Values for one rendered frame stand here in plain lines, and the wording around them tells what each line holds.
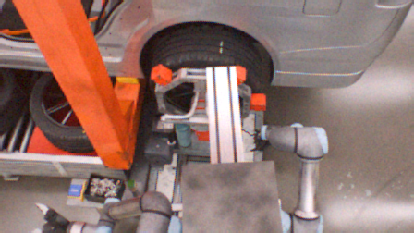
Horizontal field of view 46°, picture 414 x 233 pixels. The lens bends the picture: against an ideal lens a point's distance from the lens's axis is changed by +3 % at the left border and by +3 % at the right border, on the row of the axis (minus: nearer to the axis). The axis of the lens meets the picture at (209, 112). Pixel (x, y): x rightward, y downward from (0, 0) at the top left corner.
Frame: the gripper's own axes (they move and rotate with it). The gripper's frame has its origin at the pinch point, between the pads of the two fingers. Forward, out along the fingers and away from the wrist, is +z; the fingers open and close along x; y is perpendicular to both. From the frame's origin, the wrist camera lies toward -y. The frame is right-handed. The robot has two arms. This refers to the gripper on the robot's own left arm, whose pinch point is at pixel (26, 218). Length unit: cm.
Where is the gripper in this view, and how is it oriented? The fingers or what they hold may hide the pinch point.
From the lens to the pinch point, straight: 220.0
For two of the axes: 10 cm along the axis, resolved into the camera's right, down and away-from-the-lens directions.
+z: -9.8, -1.7, 1.2
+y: -0.1, 6.1, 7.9
